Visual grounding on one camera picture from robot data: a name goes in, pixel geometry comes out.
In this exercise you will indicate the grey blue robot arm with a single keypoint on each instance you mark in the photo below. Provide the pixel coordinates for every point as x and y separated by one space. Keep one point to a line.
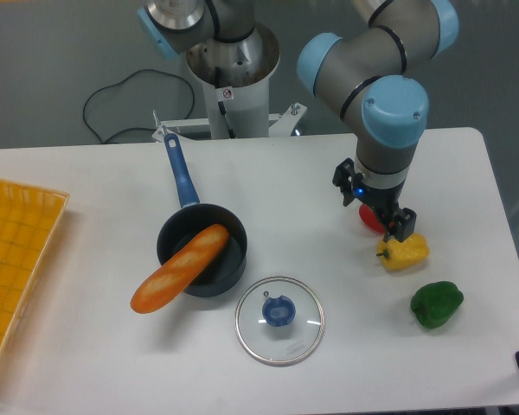
361 80

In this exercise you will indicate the red bell pepper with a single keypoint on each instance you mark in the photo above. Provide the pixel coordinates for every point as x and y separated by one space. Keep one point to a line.
370 220

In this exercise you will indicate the green bell pepper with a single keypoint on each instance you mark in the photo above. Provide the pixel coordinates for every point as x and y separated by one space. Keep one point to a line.
435 303

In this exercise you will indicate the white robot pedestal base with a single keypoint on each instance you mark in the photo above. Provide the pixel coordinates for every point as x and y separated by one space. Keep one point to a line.
235 83

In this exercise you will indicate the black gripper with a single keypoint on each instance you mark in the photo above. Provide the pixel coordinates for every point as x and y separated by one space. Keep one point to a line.
381 193

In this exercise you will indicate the orange baguette bread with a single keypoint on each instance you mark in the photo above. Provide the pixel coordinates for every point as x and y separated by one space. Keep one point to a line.
175 275

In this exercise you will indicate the glass lid with blue knob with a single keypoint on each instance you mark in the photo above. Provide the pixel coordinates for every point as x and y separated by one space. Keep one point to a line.
279 321

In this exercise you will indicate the yellow bell pepper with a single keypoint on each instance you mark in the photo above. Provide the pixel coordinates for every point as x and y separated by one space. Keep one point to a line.
398 256

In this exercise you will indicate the dark pot with blue handle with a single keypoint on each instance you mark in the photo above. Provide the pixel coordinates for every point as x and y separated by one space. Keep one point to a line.
194 216

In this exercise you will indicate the yellow woven basket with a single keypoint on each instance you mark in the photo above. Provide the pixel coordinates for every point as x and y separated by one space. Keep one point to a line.
29 216

